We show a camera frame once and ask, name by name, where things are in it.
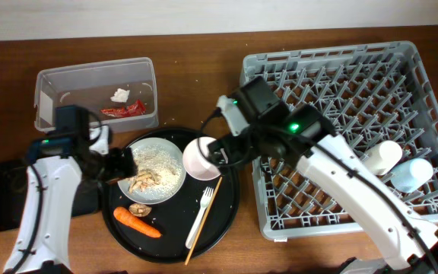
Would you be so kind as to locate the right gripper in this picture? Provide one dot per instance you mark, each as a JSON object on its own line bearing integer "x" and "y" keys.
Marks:
{"x": 231, "y": 144}

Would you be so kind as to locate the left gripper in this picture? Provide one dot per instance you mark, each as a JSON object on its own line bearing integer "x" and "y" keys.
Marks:
{"x": 122, "y": 170}

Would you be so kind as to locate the peanut shells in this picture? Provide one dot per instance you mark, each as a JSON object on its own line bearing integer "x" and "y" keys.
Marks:
{"x": 143, "y": 180}

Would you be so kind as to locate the rice pile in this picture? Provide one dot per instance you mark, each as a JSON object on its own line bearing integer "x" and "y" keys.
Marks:
{"x": 161, "y": 162}

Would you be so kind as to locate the pink bowl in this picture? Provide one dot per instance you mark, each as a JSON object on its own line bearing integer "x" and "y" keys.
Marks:
{"x": 194, "y": 160}

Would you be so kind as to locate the grey plate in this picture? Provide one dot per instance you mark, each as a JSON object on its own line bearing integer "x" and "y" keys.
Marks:
{"x": 154, "y": 196}

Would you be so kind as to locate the white plastic fork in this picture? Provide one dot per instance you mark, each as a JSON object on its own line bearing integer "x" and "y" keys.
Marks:
{"x": 204, "y": 203}

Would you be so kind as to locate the red snack wrapper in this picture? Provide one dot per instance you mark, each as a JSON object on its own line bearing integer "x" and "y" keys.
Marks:
{"x": 135, "y": 109}

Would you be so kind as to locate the white tissue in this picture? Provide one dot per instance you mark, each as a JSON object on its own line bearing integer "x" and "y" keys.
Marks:
{"x": 120, "y": 96}

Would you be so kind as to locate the wooden chopstick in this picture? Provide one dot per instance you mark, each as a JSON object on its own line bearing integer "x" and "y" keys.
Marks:
{"x": 200, "y": 228}

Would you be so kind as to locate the cream cup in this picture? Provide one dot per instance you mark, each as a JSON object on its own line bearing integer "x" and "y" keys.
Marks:
{"x": 383, "y": 157}

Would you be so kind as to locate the blue cup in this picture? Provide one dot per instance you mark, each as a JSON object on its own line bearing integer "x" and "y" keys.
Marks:
{"x": 412, "y": 174}

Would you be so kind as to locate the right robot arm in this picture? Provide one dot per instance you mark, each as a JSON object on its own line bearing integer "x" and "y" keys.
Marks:
{"x": 408, "y": 243}

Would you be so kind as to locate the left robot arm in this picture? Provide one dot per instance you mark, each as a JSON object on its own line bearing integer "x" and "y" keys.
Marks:
{"x": 56, "y": 166}

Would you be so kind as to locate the grey dishwasher rack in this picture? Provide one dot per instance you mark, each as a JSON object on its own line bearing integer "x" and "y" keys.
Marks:
{"x": 371, "y": 93}

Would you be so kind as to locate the brown nut shell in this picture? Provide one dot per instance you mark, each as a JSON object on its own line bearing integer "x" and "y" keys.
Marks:
{"x": 139, "y": 210}

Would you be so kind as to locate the orange carrot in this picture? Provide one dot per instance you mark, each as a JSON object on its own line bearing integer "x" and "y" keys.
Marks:
{"x": 125, "y": 217}

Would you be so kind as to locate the clear plastic bin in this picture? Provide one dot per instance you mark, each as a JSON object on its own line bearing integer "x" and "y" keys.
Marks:
{"x": 92, "y": 85}

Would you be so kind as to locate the black round tray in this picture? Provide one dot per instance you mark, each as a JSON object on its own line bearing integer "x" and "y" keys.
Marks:
{"x": 174, "y": 219}

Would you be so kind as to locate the black rectangular tray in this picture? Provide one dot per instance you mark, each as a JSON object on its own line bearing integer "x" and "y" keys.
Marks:
{"x": 13, "y": 191}

